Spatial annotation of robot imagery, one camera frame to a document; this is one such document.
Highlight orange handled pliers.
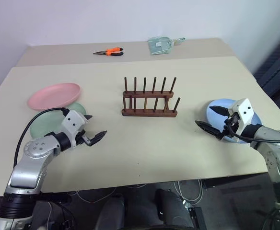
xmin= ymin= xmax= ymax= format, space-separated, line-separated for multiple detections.
xmin=93 ymin=46 xmax=125 ymax=57

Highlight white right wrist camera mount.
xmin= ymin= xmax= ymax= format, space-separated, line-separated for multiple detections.
xmin=228 ymin=98 xmax=254 ymax=142

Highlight blue plate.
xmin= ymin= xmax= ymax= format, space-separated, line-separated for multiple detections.
xmin=206 ymin=98 xmax=263 ymax=145

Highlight dark ribbed chair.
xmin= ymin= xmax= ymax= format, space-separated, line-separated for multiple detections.
xmin=253 ymin=22 xmax=280 ymax=98

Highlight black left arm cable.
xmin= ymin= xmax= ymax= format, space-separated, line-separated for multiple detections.
xmin=13 ymin=107 xmax=69 ymax=170

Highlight black table frame bar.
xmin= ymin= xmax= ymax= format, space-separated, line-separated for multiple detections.
xmin=38 ymin=192 xmax=72 ymax=205
xmin=201 ymin=172 xmax=271 ymax=190

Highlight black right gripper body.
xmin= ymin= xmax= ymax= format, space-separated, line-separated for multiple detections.
xmin=220 ymin=112 xmax=241 ymax=140

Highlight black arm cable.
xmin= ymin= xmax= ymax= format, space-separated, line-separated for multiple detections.
xmin=225 ymin=118 xmax=280 ymax=146
xmin=13 ymin=107 xmax=69 ymax=170

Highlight pink plate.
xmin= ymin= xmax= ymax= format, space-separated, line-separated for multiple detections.
xmin=26 ymin=82 xmax=82 ymax=111

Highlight dark rounded shape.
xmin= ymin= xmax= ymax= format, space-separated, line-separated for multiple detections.
xmin=95 ymin=192 xmax=127 ymax=230
xmin=153 ymin=188 xmax=195 ymax=230

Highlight black box with label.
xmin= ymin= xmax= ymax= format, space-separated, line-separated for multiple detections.
xmin=188 ymin=206 xmax=207 ymax=230

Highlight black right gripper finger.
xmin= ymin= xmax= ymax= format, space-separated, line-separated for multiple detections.
xmin=195 ymin=120 xmax=222 ymax=140
xmin=209 ymin=105 xmax=230 ymax=116

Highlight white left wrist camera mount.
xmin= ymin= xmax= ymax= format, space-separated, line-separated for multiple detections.
xmin=61 ymin=109 xmax=88 ymax=150

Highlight white floor cable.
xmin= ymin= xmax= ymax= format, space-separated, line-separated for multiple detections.
xmin=75 ymin=185 xmax=118 ymax=205
xmin=173 ymin=179 xmax=203 ymax=206

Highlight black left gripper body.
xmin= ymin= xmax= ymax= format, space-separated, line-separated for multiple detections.
xmin=75 ymin=130 xmax=94 ymax=147

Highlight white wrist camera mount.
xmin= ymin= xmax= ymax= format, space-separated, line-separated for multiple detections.
xmin=228 ymin=98 xmax=254 ymax=142
xmin=61 ymin=109 xmax=88 ymax=150

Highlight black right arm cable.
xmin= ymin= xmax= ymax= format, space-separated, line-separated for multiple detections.
xmin=225 ymin=118 xmax=280 ymax=146

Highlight green plate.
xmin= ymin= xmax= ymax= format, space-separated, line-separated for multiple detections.
xmin=29 ymin=102 xmax=88 ymax=139

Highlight wooden dish rack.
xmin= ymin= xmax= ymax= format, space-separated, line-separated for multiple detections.
xmin=121 ymin=76 xmax=182 ymax=118

